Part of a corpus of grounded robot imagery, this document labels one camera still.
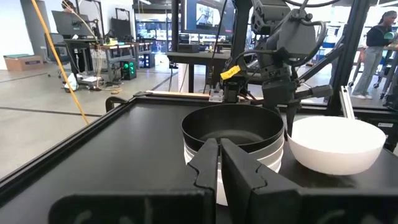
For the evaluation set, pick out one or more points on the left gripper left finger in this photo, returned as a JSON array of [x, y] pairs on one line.
[[206, 165]]

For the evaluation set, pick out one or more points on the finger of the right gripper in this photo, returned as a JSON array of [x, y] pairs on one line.
[[292, 115]]

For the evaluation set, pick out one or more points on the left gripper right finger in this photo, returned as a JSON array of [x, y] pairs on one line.
[[236, 174]]

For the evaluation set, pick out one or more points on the dark grey bowl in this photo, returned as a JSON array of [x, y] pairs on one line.
[[276, 145]]

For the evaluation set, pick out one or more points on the light grey bowl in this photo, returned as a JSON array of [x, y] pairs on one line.
[[275, 154]]

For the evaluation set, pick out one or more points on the black bowl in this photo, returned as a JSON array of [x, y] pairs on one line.
[[217, 121]]

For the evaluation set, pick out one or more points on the large white bowl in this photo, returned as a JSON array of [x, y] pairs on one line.
[[335, 146]]

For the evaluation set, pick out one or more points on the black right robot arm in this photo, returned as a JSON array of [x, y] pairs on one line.
[[295, 34]]

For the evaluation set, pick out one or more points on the yellow tag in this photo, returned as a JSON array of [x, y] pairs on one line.
[[230, 72]]

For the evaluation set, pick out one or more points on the silver aluminium extrusion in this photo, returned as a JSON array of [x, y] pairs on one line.
[[346, 102]]

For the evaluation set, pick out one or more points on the wooden table side board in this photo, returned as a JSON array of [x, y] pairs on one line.
[[180, 94]]

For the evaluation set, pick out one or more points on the black table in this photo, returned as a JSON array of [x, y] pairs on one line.
[[199, 56]]

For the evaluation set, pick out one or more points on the large display screen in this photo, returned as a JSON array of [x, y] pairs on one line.
[[211, 15]]

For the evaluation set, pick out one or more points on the person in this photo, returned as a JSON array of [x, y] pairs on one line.
[[68, 5], [376, 37]]

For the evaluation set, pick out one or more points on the computer with green lights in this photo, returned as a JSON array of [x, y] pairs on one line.
[[128, 70]]

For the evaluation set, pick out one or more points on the wooden desk with metal legs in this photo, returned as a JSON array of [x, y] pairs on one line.
[[118, 47]]

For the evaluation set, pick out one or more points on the white bag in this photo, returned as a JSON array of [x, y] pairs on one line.
[[71, 83]]

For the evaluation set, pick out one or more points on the black office chair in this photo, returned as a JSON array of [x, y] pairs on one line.
[[57, 49]]

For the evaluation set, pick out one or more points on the black monitor back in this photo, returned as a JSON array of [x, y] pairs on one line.
[[70, 23]]

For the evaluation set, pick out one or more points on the cardboard box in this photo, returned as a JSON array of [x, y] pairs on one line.
[[23, 63]]

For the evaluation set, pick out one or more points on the silver metal bracket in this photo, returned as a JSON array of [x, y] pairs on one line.
[[216, 96]]

